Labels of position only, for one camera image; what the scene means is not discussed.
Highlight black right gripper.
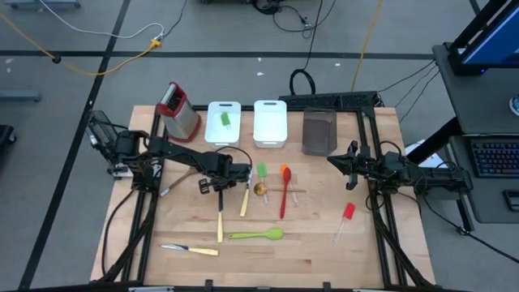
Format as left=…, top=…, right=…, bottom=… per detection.
left=326, top=140, right=376, bottom=192

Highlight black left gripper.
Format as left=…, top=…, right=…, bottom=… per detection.
left=197, top=160, right=253, bottom=195

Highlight light wooden spoon thin handle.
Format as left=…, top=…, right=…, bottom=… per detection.
left=252, top=182, right=307, bottom=197

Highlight red spatula clear handle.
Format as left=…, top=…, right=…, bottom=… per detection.
left=332, top=201, right=357, bottom=247

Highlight dark brown wooden spoon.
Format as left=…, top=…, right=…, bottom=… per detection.
left=159, top=166, right=199, bottom=198

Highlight red silicone spoon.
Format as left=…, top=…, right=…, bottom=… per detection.
left=278, top=166, right=293, bottom=221

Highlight green silicone spoon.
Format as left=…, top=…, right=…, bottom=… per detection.
left=227, top=226, right=285, bottom=242

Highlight grey translucent plastic bin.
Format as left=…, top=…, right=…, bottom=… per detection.
left=301, top=106, right=339, bottom=157

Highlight white plastic bin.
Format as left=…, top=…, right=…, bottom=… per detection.
left=252, top=99, right=289, bottom=149
left=204, top=101, right=242, bottom=148

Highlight black electronics box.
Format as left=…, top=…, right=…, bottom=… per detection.
left=277, top=90, right=384, bottom=110

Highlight white paper sheet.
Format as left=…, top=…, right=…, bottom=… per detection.
left=404, top=139, right=450, bottom=170

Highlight black power supply unit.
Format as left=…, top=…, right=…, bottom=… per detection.
left=84, top=109, right=121, bottom=159

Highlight grey computer desk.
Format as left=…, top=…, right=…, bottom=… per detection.
left=405, top=41, right=519, bottom=225

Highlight black keyboard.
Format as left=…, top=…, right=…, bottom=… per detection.
left=469, top=136, right=519, bottom=178

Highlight small black desk device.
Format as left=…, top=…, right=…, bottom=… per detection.
left=501, top=188, right=519, bottom=213

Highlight black computer monitor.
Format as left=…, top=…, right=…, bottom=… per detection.
left=447, top=0, right=519, bottom=77

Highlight grey metal floor base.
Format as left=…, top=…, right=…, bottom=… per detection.
left=0, top=90, right=42, bottom=103
left=3, top=0, right=81, bottom=11

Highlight black equipment foot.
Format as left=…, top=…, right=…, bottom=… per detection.
left=0, top=124, right=18, bottom=148

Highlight black aluminium table frame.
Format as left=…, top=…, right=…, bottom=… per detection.
left=89, top=103, right=438, bottom=290

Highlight steel box grater red handle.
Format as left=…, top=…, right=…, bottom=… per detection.
left=155, top=81, right=203, bottom=144

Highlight black looped cable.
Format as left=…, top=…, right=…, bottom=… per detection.
left=288, top=0, right=325, bottom=97

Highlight yellow cable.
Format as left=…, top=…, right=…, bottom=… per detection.
left=0, top=11, right=162, bottom=78
left=350, top=0, right=384, bottom=92

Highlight black floor cable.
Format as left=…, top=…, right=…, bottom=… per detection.
left=420, top=195, right=519, bottom=265

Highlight black cable bundle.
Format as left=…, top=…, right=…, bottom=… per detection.
left=252, top=0, right=338, bottom=40

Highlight white cable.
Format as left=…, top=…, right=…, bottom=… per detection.
left=37, top=0, right=165, bottom=41

